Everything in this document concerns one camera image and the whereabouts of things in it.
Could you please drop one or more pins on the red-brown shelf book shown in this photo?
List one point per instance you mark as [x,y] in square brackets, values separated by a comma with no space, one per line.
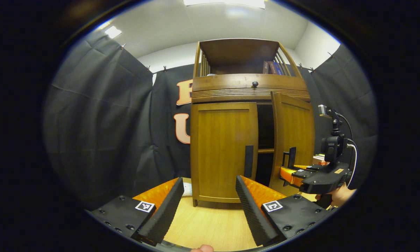
[271,68]

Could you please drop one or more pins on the grey-brown shelf book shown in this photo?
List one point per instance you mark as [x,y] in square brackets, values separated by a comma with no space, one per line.
[265,67]

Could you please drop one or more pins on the large ceiling light panel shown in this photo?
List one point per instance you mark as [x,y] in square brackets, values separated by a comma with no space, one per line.
[223,2]

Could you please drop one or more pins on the wooden drawer with black knob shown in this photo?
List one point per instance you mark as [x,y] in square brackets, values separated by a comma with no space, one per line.
[223,84]

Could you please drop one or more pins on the small white container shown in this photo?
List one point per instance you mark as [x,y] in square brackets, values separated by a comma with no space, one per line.
[187,189]

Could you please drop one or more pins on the white and orange book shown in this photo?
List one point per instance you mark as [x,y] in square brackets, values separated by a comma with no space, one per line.
[320,159]

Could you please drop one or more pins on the blue shelf book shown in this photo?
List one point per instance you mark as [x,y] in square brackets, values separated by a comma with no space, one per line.
[278,69]

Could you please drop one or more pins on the wooden double-door shoe cabinet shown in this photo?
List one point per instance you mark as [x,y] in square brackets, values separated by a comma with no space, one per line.
[237,52]

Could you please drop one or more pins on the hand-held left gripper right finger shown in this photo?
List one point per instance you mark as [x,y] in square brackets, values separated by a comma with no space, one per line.
[253,213]

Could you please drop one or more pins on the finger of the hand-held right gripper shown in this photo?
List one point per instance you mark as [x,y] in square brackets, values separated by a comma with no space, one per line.
[289,176]
[307,167]

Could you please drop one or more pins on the small ceiling light panel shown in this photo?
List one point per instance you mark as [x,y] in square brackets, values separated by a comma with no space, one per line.
[113,32]

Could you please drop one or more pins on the wooden cabinet door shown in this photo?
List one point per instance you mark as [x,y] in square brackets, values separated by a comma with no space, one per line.
[220,150]
[293,126]

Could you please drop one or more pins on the black backdrop cloth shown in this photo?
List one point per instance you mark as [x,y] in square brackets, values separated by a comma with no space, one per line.
[101,140]

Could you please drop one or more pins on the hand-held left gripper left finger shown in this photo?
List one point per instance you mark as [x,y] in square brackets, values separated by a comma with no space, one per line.
[166,213]

